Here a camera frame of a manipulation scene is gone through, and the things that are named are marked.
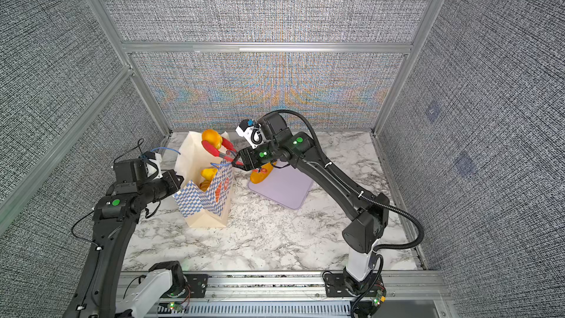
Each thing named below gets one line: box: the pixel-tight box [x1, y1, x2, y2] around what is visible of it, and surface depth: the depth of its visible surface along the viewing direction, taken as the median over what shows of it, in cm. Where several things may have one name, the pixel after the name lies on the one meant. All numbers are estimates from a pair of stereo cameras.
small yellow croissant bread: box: [201, 128, 223, 150], surface depth 77 cm
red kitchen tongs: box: [201, 136, 245, 167], surface depth 75 cm
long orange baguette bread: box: [250, 161, 277, 185], surface depth 99 cm
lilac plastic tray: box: [247, 164, 313, 210], surface depth 99 cm
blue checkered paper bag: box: [172, 131, 235, 228], surface depth 78 cm
